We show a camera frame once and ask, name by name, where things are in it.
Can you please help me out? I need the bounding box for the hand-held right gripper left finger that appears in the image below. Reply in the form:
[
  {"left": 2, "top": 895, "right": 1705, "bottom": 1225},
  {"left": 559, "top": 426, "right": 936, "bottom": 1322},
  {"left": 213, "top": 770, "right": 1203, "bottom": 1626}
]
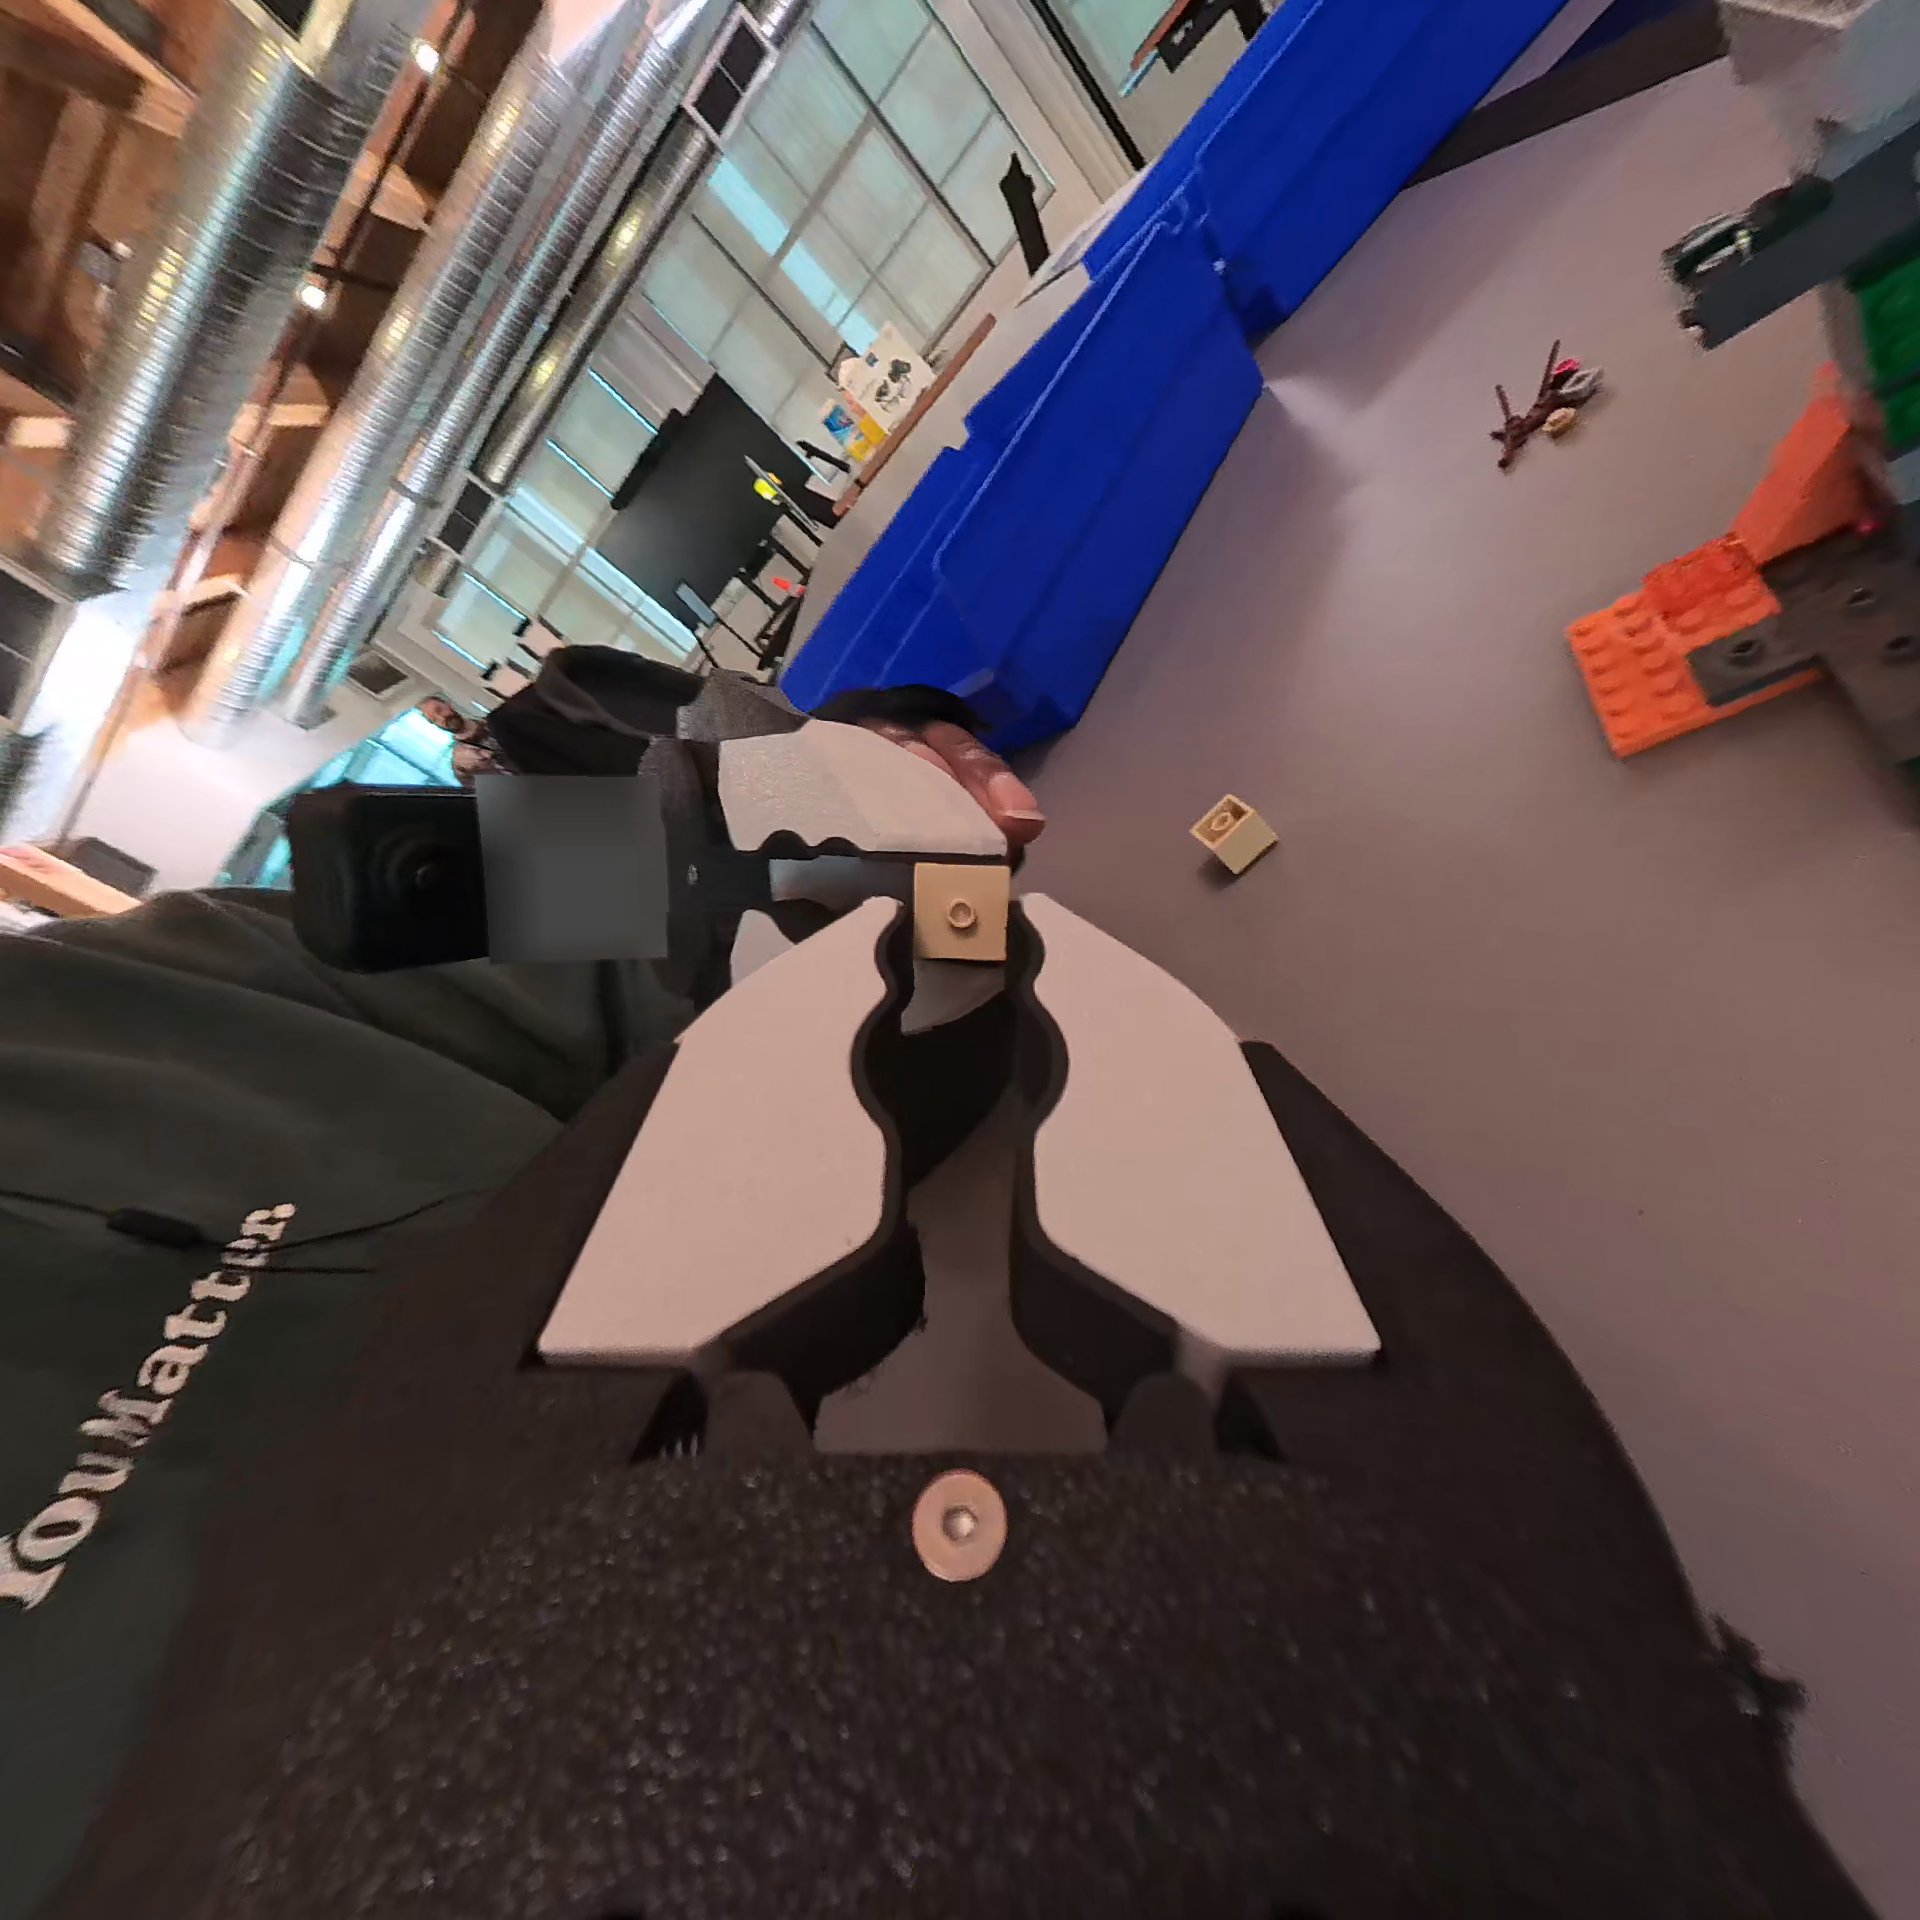
[{"left": 534, "top": 895, "right": 923, "bottom": 1452}]

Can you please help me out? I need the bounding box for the silver ventilation duct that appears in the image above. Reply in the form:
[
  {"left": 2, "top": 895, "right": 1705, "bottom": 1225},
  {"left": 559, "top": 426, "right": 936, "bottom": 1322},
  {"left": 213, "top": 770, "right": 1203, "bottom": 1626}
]
[
  {"left": 29, "top": 0, "right": 451, "bottom": 602},
  {"left": 193, "top": 0, "right": 820, "bottom": 739}
]

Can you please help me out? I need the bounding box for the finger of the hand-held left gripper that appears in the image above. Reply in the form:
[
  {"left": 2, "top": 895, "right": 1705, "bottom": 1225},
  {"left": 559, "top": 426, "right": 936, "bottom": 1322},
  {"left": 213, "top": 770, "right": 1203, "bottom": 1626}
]
[
  {"left": 726, "top": 905, "right": 1002, "bottom": 1041},
  {"left": 713, "top": 716, "right": 1013, "bottom": 866}
]

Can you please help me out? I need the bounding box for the tan small toy brick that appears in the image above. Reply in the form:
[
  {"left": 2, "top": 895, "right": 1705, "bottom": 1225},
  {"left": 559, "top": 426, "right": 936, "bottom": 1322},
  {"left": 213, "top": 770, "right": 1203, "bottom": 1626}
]
[
  {"left": 911, "top": 859, "right": 1010, "bottom": 963},
  {"left": 1189, "top": 792, "right": 1282, "bottom": 879}
]

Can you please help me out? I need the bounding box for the person's left hand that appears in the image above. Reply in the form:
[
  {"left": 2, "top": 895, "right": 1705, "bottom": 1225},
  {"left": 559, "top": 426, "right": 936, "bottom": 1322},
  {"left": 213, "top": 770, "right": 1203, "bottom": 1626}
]
[{"left": 821, "top": 684, "right": 1050, "bottom": 853}]

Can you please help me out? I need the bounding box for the glass window wall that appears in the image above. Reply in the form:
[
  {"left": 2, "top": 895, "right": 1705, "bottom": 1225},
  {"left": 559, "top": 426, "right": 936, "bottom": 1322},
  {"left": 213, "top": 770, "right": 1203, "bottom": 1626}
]
[{"left": 344, "top": 0, "right": 1157, "bottom": 709}]

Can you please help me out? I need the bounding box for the black thin earphone cable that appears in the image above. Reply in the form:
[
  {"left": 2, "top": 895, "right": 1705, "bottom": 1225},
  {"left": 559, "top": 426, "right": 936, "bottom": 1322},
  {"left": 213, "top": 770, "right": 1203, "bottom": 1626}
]
[{"left": 0, "top": 1192, "right": 503, "bottom": 1280}]

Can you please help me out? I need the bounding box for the small dark red toy piece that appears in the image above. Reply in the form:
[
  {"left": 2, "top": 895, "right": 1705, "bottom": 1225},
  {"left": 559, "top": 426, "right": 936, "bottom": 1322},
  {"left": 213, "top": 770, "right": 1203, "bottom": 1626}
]
[{"left": 1488, "top": 341, "right": 1607, "bottom": 474}]

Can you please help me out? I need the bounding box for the white printed sign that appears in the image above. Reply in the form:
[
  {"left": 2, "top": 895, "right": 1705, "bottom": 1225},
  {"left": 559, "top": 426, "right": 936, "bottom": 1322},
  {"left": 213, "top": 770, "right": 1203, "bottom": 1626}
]
[{"left": 821, "top": 323, "right": 932, "bottom": 461}]

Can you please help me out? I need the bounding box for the grey desk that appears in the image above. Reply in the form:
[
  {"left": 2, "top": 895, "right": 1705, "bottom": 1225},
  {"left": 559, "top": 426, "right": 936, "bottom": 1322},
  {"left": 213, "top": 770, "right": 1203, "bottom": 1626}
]
[{"left": 780, "top": 0, "right": 1920, "bottom": 1909}]

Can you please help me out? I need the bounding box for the blue storage bin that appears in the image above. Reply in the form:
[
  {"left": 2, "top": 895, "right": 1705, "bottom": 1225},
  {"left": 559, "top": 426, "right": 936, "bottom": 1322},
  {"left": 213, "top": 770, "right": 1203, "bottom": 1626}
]
[
  {"left": 780, "top": 224, "right": 1269, "bottom": 756},
  {"left": 1080, "top": 0, "right": 1574, "bottom": 345}
]

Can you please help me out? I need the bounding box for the person's left forearm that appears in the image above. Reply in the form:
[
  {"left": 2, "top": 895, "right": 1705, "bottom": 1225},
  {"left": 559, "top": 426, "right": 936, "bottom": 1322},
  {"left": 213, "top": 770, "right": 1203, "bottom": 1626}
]
[{"left": 483, "top": 645, "right": 710, "bottom": 783}]

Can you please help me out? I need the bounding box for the toy brick tower model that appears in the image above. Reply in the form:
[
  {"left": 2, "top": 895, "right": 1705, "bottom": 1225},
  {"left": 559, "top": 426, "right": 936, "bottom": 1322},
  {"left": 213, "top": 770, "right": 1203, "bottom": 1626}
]
[{"left": 1661, "top": 0, "right": 1920, "bottom": 820}]

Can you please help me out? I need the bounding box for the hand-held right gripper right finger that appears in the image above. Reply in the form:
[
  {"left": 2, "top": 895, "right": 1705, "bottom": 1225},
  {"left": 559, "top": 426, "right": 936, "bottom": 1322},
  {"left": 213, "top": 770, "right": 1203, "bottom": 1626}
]
[{"left": 1004, "top": 888, "right": 1386, "bottom": 1452}]

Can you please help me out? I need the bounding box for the black display screen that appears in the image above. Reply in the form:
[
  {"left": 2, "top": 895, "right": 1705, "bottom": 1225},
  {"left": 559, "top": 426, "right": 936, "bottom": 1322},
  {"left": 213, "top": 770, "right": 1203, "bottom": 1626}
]
[{"left": 596, "top": 374, "right": 823, "bottom": 607}]

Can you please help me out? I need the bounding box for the orange toy brick plate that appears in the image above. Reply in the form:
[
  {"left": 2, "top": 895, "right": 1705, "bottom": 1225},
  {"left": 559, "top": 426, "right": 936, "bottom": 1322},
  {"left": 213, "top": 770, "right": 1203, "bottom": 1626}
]
[{"left": 1562, "top": 374, "right": 1896, "bottom": 761}]

